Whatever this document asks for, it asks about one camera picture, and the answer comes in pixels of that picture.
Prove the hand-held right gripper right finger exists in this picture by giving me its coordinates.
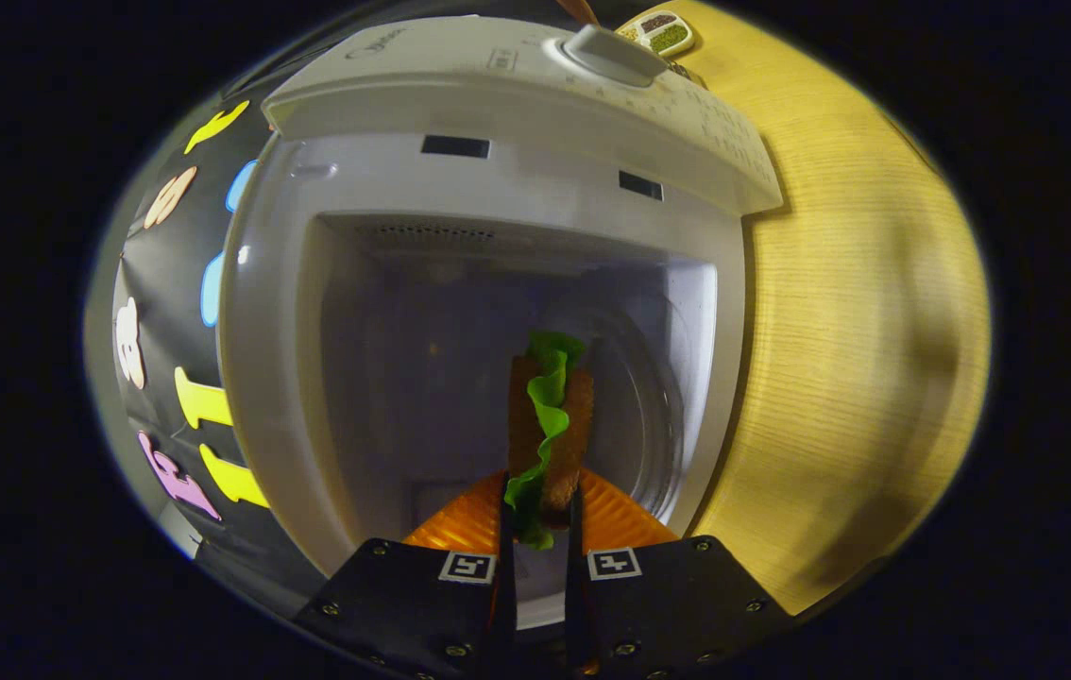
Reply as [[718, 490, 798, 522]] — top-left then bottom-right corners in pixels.
[[566, 466, 796, 680]]

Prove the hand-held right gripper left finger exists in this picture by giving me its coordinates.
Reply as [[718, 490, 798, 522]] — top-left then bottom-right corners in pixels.
[[293, 469, 519, 680]]

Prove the sandwich with lettuce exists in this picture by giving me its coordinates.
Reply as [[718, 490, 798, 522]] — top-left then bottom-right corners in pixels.
[[502, 331, 596, 552]]

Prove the white microwave oven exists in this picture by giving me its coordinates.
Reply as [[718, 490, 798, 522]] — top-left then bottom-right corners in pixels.
[[219, 14, 787, 632]]

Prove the small seasoning dish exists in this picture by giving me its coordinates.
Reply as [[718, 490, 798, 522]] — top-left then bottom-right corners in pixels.
[[616, 9, 697, 58]]

